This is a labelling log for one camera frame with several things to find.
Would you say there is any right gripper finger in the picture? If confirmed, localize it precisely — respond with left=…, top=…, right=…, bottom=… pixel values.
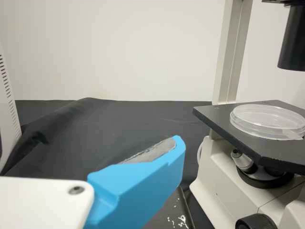
left=85, top=135, right=186, bottom=229

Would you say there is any white incubator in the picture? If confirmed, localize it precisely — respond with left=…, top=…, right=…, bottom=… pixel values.
left=0, top=42, right=23, bottom=173

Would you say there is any petri dish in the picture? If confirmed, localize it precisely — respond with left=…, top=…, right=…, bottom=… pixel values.
left=229, top=104, right=305, bottom=140

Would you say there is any cream microscope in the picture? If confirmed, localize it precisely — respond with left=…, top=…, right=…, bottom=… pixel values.
left=189, top=0, right=305, bottom=229

